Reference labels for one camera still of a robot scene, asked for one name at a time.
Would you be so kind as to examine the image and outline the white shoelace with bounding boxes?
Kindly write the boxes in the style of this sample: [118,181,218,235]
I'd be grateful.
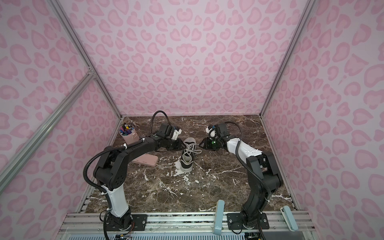
[182,142,202,158]

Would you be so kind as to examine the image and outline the black white sneaker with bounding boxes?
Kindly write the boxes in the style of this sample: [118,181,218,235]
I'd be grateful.
[180,138,202,173]

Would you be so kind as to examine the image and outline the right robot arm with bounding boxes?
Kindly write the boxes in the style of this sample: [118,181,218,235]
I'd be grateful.
[199,137,283,226]

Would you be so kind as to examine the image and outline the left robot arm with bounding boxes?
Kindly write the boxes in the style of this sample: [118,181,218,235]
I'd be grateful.
[94,135,187,229]

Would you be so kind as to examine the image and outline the pink rectangular case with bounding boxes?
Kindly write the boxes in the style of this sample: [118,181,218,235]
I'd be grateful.
[132,154,159,167]

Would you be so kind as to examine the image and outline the pink pen cup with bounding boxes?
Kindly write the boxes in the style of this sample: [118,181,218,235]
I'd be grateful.
[120,130,140,145]

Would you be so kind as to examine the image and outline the pens in cup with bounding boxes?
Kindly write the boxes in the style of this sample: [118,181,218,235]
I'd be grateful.
[119,123,135,136]

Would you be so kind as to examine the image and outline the light blue clamp centre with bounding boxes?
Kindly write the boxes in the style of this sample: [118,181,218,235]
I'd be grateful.
[213,200,225,236]

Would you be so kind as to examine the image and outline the light blue clamp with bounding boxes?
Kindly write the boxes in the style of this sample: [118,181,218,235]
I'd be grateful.
[280,206,299,232]
[213,200,225,236]

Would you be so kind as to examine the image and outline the light blue clamp right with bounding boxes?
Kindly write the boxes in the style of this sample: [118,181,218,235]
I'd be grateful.
[280,206,299,232]

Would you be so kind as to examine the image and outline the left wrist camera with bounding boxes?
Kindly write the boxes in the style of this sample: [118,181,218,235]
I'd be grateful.
[156,124,182,141]

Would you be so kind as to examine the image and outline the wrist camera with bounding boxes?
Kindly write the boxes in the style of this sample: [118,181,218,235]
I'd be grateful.
[206,123,231,139]
[156,124,182,141]

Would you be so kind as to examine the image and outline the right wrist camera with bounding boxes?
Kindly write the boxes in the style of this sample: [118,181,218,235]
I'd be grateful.
[206,123,231,139]

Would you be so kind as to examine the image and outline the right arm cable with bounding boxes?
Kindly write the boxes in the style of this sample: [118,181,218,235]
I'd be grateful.
[223,121,271,199]

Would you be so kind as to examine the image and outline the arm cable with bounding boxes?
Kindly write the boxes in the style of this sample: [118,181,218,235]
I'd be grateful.
[83,110,171,193]
[223,121,271,199]

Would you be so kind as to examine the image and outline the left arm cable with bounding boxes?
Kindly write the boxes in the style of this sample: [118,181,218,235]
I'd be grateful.
[83,110,171,193]

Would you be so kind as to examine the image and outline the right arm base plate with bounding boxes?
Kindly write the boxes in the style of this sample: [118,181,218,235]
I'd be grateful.
[226,212,270,230]

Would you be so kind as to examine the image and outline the aluminium rail base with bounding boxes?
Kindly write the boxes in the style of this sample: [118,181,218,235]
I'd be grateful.
[56,211,319,240]

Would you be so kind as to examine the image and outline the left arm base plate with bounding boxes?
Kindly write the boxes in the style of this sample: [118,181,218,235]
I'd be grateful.
[103,214,148,232]

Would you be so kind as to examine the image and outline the diagonal aluminium frame bar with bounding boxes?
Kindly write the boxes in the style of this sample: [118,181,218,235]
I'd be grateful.
[1,71,94,193]

